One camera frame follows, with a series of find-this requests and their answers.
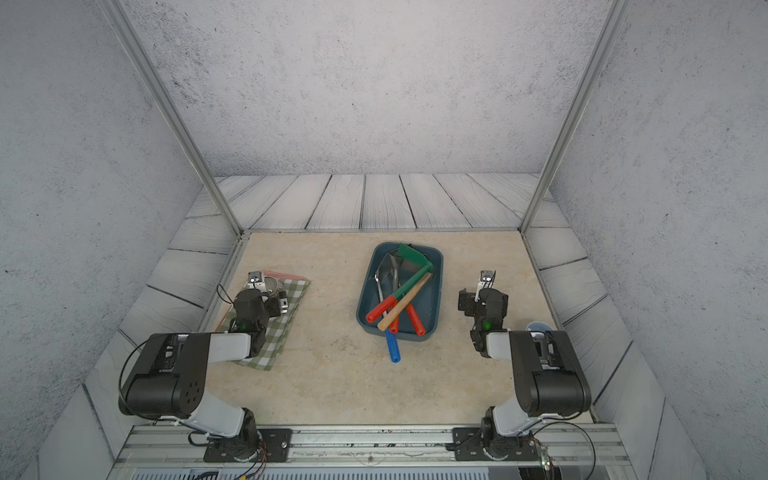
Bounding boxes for grey hoe red grip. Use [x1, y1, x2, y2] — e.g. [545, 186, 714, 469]
[385, 252, 400, 315]
[406, 304, 426, 337]

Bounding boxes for green hoe with red grip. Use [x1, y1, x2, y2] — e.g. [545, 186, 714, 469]
[365, 242, 434, 325]

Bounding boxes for steel hoe with blue grip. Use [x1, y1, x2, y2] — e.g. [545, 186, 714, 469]
[374, 253, 401, 363]

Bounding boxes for wooden handled hoe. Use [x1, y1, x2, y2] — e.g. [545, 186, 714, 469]
[377, 272, 432, 332]

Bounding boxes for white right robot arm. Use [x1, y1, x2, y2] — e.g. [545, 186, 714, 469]
[458, 288, 592, 459]

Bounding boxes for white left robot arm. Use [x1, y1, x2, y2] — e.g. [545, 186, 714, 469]
[118, 288, 288, 462]

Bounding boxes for teal plastic storage box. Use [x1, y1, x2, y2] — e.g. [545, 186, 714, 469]
[355, 242, 443, 342]

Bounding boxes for green white checkered cloth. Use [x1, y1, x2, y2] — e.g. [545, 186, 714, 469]
[209, 271, 310, 371]

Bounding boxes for light blue mug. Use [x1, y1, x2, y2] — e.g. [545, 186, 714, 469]
[526, 321, 554, 333]

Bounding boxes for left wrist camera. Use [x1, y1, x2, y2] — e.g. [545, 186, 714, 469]
[246, 271, 266, 292]

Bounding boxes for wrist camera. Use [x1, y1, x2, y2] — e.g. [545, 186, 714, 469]
[246, 271, 266, 292]
[475, 270, 496, 301]

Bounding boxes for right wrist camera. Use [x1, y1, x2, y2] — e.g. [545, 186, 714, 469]
[475, 270, 496, 301]

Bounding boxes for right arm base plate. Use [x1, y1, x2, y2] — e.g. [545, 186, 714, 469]
[445, 427, 540, 462]

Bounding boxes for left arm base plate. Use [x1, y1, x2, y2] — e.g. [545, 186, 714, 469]
[203, 428, 293, 464]

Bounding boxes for aluminium front rail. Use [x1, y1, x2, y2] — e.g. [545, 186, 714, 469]
[108, 422, 636, 479]

